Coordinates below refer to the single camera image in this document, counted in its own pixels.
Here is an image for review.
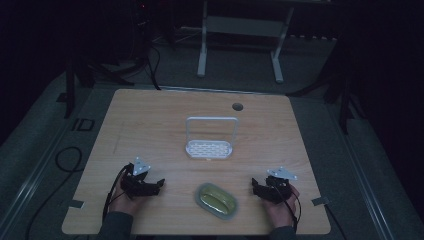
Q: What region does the black tripod stand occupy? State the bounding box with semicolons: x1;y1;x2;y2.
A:
289;43;366;136
62;53;136;120

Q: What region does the white soap rack with handle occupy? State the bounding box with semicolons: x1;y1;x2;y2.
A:
184;115;240;161

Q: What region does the green oval dish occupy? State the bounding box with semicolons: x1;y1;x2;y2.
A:
194;182;239;221

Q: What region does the grey tape piece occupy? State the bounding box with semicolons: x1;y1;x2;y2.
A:
67;198;85;210
311;196;331;207

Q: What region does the person's right hand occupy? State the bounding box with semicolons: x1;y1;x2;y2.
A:
262;184;301;230

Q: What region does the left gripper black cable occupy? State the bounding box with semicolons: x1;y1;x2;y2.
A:
101;163;134;222

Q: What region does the black floor cable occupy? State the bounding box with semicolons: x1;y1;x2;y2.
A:
24;145;85;240

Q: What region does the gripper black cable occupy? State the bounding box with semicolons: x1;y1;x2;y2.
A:
273;185;303;232
101;163;134;222

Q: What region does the white metal stand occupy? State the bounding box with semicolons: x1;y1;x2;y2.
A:
196;0;296;85

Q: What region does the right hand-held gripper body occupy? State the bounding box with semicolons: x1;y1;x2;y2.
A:
261;166;298;205

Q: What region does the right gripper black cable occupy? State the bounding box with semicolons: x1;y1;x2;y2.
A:
273;185;303;232

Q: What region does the person's left hand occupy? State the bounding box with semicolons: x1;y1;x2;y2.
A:
108;182;148;217

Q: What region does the yellow soap bar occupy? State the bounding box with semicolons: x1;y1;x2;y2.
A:
199;186;236;215

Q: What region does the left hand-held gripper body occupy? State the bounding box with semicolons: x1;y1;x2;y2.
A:
119;156;158;201

